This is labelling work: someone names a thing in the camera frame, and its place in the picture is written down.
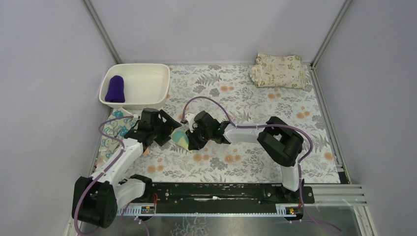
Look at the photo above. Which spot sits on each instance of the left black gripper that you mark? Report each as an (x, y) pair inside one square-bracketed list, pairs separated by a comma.
[(162, 128)]

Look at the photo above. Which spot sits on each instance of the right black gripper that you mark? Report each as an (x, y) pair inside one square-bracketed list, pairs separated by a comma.
[(196, 132)]

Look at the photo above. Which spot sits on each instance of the yellow teal patterned towel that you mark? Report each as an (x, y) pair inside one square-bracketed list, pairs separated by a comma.
[(180, 138)]

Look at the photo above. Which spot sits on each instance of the purple towel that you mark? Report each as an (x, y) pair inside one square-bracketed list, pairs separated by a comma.
[(115, 93)]

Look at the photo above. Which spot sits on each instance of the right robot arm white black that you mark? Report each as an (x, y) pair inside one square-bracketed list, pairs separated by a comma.
[(282, 144)]

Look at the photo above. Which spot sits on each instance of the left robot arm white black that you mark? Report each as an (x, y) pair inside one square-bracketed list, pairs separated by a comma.
[(98, 198)]

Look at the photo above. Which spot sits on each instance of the white bear patterned towel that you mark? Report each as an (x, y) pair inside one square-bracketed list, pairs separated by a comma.
[(119, 123)]

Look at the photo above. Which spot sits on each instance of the white rectangular basin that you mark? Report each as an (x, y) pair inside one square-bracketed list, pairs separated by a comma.
[(144, 85)]

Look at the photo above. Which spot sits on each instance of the floral patterned table mat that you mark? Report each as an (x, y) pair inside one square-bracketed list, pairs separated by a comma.
[(228, 89)]

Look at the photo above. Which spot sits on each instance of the cream patterned folded towel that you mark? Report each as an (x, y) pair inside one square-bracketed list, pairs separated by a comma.
[(274, 71)]

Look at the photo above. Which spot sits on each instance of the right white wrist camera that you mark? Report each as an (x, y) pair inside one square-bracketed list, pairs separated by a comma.
[(189, 118)]

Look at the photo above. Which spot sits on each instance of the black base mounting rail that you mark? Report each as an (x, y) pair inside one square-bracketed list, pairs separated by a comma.
[(222, 198)]

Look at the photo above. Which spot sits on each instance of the white cable duct strip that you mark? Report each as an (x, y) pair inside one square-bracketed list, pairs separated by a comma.
[(136, 210)]

